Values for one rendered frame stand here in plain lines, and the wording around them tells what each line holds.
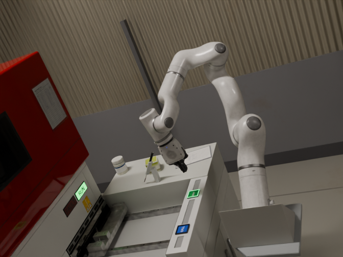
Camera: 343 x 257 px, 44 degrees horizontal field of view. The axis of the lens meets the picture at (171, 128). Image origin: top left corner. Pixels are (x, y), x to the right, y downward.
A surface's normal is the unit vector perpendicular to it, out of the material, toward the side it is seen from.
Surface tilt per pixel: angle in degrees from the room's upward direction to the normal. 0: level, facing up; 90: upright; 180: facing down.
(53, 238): 90
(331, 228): 0
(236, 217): 90
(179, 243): 0
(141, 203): 90
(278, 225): 90
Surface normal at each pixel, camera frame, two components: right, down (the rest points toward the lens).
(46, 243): 0.91, -0.22
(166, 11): -0.28, 0.46
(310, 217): -0.35, -0.87
